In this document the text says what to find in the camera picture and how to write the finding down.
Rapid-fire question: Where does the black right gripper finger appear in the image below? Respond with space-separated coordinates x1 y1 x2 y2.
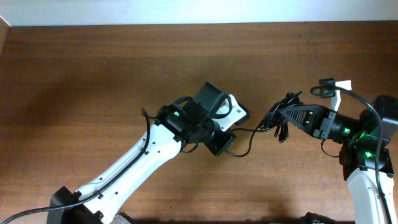
284 113 320 136
280 105 327 117

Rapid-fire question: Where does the black cable bundle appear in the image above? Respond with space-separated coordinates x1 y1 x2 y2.
224 90 303 158

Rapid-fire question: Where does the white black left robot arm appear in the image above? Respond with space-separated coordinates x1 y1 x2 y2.
46 82 249 224

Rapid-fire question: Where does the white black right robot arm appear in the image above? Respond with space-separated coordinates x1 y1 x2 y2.
280 95 397 223

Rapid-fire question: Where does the black right camera cable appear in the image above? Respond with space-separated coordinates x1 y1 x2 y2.
310 84 394 224

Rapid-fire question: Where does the black camera cable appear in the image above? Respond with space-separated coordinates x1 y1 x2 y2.
310 84 394 224
0 108 152 224

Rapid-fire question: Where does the black left camera cable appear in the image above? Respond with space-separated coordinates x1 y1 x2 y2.
0 108 152 224

